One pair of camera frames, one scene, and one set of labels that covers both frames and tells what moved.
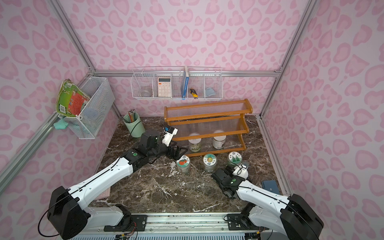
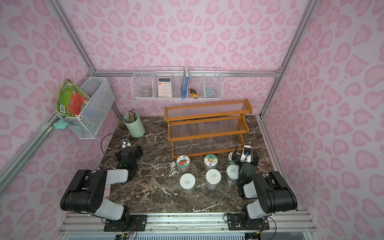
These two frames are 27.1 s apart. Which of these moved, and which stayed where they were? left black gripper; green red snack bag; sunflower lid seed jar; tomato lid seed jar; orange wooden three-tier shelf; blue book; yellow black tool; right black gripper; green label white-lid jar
Moved: left black gripper; green label white-lid jar; right black gripper
Stayed: sunflower lid seed jar; green red snack bag; blue book; yellow black tool; orange wooden three-tier shelf; tomato lid seed jar
